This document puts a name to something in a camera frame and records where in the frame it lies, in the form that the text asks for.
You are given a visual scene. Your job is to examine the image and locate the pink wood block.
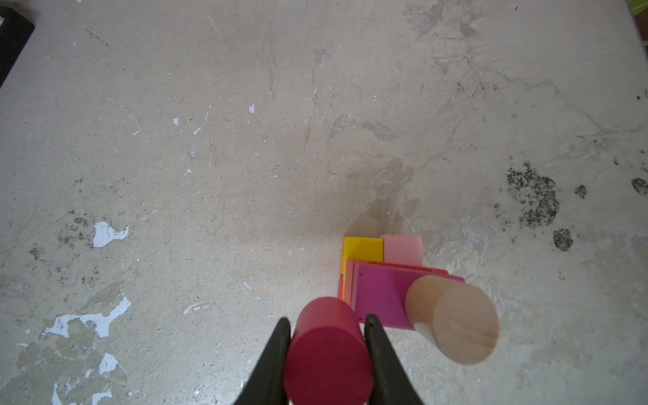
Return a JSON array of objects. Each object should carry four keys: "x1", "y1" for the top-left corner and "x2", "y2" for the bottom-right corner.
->
[{"x1": 381, "y1": 235, "x2": 424, "y2": 267}]

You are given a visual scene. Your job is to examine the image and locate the natural wood cylinder block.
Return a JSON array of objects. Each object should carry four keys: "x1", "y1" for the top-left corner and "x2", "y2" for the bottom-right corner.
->
[{"x1": 405, "y1": 275, "x2": 500, "y2": 366}]

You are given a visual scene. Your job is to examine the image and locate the red arch block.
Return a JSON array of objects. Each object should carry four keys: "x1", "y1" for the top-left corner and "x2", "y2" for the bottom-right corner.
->
[{"x1": 337, "y1": 259, "x2": 450, "y2": 304}]

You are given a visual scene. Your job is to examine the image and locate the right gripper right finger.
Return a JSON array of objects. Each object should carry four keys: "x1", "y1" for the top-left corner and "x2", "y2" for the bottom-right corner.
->
[{"x1": 364, "y1": 314, "x2": 424, "y2": 405}]

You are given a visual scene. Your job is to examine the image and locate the magenta cylinder block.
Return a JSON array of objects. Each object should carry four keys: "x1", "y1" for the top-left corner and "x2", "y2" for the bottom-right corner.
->
[{"x1": 283, "y1": 297, "x2": 374, "y2": 405}]

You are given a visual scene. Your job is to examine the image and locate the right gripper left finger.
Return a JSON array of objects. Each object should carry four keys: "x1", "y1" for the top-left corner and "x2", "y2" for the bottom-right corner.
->
[{"x1": 234, "y1": 317, "x2": 291, "y2": 405}]

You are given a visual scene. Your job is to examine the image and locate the yellow wood block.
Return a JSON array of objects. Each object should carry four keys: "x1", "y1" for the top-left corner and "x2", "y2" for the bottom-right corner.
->
[{"x1": 341, "y1": 236, "x2": 384, "y2": 274}]

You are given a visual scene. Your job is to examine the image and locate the magenta wood block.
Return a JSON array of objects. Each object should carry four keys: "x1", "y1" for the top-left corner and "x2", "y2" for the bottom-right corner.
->
[{"x1": 350, "y1": 262, "x2": 465, "y2": 330}]

